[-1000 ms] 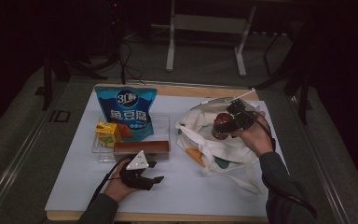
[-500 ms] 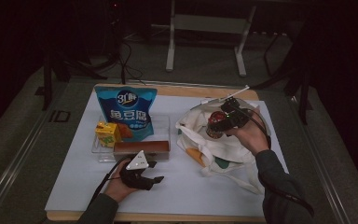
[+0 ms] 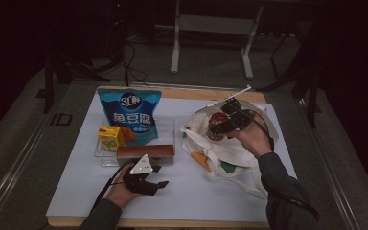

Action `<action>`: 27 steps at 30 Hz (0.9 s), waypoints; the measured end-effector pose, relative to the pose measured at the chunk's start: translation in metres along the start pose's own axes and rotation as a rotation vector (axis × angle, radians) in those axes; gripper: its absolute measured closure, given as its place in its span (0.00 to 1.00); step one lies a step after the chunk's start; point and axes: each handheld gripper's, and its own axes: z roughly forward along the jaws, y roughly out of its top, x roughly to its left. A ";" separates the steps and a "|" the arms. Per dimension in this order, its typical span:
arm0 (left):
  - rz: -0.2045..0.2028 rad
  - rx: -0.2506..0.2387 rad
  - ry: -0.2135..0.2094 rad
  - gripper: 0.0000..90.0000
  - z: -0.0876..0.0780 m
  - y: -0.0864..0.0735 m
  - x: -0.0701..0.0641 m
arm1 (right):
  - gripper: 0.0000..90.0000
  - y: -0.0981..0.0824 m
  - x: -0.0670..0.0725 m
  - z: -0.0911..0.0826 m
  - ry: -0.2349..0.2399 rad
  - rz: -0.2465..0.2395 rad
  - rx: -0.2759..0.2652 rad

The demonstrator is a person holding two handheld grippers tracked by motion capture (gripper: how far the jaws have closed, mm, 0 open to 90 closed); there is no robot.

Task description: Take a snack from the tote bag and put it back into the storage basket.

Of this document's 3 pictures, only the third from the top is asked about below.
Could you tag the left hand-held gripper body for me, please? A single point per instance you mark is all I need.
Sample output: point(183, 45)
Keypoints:
point(140, 182)

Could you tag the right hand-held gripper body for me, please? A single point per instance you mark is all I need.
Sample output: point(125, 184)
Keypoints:
point(239, 118)

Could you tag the red lidded candy jar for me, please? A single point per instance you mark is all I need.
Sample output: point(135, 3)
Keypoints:
point(216, 119)

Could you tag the brown box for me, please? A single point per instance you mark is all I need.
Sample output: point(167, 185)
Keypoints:
point(147, 153)

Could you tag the white tote bag coloured spots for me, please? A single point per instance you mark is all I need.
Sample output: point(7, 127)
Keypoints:
point(236, 153)

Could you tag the clear plastic bin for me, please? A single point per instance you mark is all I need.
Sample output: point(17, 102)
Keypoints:
point(167, 131)

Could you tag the yellow juice carton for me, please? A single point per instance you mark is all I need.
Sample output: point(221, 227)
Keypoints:
point(110, 139)

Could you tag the blue snack bag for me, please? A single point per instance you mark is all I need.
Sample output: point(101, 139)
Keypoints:
point(131, 118)

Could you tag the person's left hand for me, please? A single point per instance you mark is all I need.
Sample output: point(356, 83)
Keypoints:
point(121, 195)

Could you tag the person's right hand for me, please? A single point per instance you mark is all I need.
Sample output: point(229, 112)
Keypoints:
point(257, 137)

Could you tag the black metal stand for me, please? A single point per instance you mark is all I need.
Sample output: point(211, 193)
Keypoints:
point(310, 70)

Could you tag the white metal stand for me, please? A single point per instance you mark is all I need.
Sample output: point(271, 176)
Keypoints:
point(215, 25)

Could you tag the black tripod stand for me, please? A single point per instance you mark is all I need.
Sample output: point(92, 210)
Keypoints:
point(60, 67)

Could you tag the aluminium frame rail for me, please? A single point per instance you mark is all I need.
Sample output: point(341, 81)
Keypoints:
point(16, 166)
point(332, 172)

